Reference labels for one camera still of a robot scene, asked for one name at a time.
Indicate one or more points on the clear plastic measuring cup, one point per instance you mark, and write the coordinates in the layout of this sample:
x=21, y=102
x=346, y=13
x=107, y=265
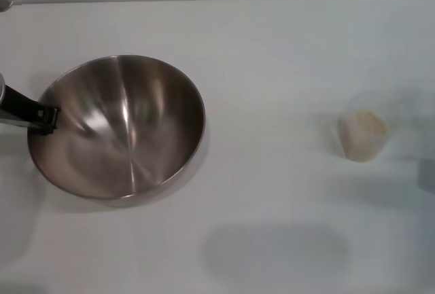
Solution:
x=367, y=104

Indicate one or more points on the stainless steel mixing bowl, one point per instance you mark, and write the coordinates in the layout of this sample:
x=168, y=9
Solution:
x=129, y=138

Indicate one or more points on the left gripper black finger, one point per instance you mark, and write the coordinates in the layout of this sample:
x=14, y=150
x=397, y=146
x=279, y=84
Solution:
x=30, y=105

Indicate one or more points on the white uncooked rice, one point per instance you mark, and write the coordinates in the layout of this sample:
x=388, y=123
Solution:
x=363, y=134

